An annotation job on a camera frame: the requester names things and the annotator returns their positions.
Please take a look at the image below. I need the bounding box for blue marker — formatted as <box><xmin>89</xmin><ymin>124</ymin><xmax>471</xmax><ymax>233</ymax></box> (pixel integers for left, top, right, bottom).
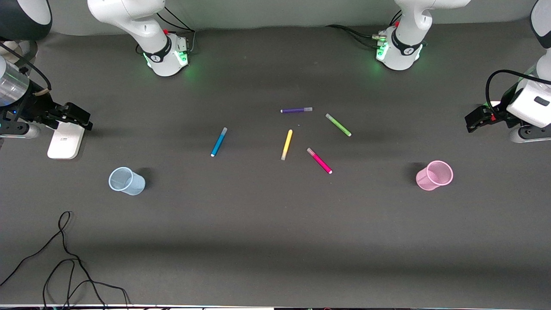
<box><xmin>210</xmin><ymin>127</ymin><xmax>228</xmax><ymax>158</ymax></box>

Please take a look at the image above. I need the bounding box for beige round object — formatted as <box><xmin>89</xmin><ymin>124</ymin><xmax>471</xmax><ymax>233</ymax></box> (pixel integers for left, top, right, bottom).
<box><xmin>0</xmin><ymin>40</ymin><xmax>38</xmax><ymax>66</ymax></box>

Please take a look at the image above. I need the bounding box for translucent pink cup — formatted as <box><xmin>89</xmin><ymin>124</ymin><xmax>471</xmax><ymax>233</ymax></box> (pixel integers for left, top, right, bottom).
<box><xmin>415</xmin><ymin>160</ymin><xmax>454</xmax><ymax>192</ymax></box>

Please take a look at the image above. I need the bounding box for translucent blue cup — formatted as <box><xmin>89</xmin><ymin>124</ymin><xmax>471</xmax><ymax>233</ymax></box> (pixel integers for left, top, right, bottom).
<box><xmin>108</xmin><ymin>166</ymin><xmax>146</xmax><ymax>196</ymax></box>

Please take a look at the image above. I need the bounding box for green marker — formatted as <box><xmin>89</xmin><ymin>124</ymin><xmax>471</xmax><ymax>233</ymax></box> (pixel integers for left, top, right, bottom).
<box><xmin>325</xmin><ymin>113</ymin><xmax>353</xmax><ymax>138</ymax></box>

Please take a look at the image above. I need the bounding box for pink marker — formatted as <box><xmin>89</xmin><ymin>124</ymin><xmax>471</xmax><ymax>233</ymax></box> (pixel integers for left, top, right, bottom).
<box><xmin>306</xmin><ymin>147</ymin><xmax>333</xmax><ymax>175</ymax></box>

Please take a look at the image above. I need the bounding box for yellow marker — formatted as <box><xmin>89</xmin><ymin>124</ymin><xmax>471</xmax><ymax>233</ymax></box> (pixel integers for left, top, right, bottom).
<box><xmin>281</xmin><ymin>129</ymin><xmax>294</xmax><ymax>161</ymax></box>

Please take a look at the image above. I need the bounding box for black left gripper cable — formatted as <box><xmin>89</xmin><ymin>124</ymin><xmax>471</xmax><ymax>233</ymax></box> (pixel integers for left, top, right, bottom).
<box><xmin>486</xmin><ymin>69</ymin><xmax>551</xmax><ymax>109</ymax></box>

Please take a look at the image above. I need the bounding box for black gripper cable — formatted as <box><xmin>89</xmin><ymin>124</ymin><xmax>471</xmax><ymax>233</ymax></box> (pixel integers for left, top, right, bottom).
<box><xmin>486</xmin><ymin>69</ymin><xmax>551</xmax><ymax>109</ymax></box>
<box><xmin>0</xmin><ymin>40</ymin><xmax>53</xmax><ymax>92</ymax></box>

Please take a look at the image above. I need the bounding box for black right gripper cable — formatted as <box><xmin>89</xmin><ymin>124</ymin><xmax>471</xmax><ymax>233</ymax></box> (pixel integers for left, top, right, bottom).
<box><xmin>0</xmin><ymin>40</ymin><xmax>53</xmax><ymax>92</ymax></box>

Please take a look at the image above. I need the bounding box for loose black cable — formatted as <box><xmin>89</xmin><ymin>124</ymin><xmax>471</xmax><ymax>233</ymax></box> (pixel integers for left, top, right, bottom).
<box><xmin>0</xmin><ymin>211</ymin><xmax>130</xmax><ymax>310</ymax></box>

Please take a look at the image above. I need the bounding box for black right arm base cable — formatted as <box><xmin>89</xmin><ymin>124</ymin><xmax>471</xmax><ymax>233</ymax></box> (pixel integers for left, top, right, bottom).
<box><xmin>135</xmin><ymin>6</ymin><xmax>197</xmax><ymax>56</ymax></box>

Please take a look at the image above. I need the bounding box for black arm base cable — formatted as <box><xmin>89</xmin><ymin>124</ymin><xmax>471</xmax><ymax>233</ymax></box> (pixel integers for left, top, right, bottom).
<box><xmin>326</xmin><ymin>10</ymin><xmax>403</xmax><ymax>49</ymax></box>
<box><xmin>135</xmin><ymin>6</ymin><xmax>197</xmax><ymax>56</ymax></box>

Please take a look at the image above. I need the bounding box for black left arm base cable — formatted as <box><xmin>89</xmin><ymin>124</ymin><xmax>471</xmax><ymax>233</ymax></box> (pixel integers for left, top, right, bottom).
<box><xmin>326</xmin><ymin>10</ymin><xmax>403</xmax><ymax>49</ymax></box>

